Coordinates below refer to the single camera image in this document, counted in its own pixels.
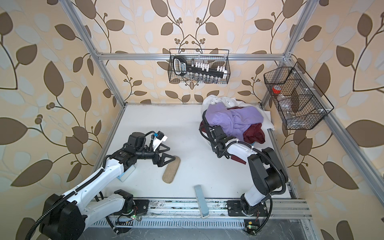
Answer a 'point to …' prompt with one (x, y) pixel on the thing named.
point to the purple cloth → (234, 121)
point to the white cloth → (233, 102)
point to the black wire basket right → (299, 100)
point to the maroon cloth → (253, 132)
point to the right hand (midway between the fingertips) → (218, 145)
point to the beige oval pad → (171, 170)
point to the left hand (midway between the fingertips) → (172, 152)
